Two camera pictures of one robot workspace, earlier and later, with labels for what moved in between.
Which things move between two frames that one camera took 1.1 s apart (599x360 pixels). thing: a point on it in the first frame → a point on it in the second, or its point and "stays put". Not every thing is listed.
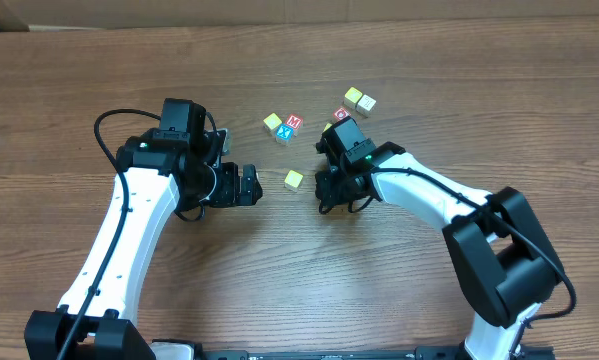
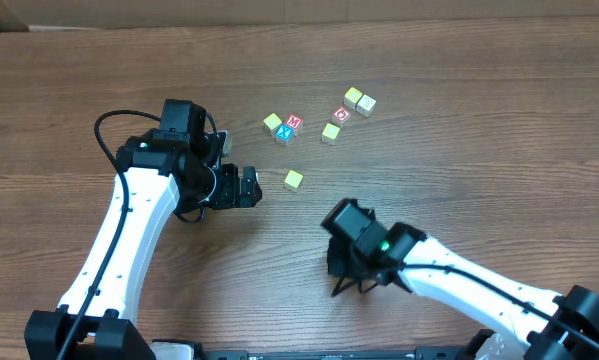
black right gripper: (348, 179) → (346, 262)
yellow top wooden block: (352, 97) stays put
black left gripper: (242, 185) stays put
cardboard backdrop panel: (13, 14) stays put
